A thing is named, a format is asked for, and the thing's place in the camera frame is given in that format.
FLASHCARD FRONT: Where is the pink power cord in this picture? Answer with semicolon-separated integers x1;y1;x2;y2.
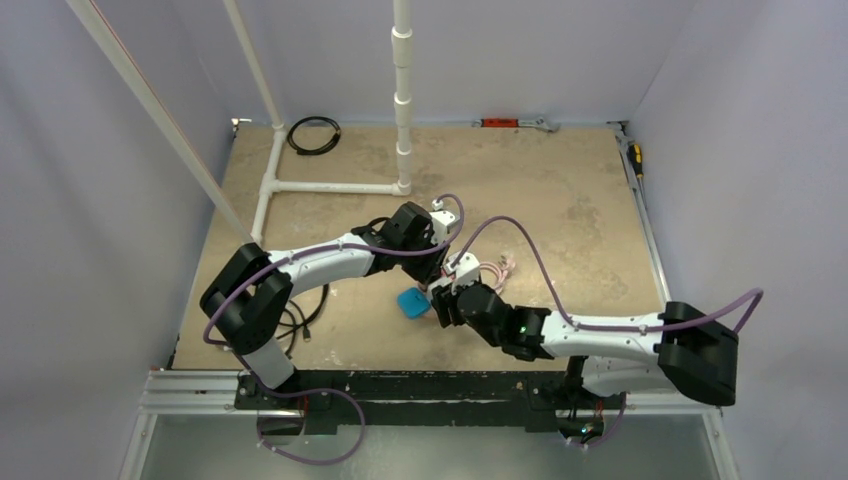
478;255;518;295

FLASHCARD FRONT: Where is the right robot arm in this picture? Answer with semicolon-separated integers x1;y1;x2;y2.
427;281;739;407

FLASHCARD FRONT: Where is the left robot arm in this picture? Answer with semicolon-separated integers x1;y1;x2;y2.
199;202;461;409

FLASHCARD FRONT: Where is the blue square adapter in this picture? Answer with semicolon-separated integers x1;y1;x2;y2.
396;287;431;319

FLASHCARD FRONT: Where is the yellow black screwdriver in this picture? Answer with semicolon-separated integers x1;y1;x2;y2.
628;143;644;182

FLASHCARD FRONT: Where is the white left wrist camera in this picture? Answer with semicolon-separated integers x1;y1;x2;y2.
429;199;461;246

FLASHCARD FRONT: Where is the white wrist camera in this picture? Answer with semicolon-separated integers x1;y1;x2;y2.
429;199;461;246
443;252;481;293

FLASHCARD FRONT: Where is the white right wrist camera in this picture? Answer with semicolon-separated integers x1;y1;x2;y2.
443;252;481;293

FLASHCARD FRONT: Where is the black coiled cable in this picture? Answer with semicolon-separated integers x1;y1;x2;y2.
286;116;343;158

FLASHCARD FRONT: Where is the black usb cable bundle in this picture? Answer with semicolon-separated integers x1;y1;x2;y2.
271;284;331;356

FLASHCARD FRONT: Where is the red handled adjustable wrench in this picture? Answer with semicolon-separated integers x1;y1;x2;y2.
472;117;559;133

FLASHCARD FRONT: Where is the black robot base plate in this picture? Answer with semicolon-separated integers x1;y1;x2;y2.
234;370;622;435

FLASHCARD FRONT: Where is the aluminium table edge rail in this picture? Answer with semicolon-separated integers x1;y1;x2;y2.
606;121;672;303

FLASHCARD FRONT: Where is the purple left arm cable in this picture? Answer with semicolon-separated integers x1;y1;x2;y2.
201;193;466;466

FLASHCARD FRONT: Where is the aluminium front frame rail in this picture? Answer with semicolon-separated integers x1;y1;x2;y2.
139;370;238;415

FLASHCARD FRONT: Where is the white PVC pipe frame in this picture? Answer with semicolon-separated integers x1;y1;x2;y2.
67;1;413;242

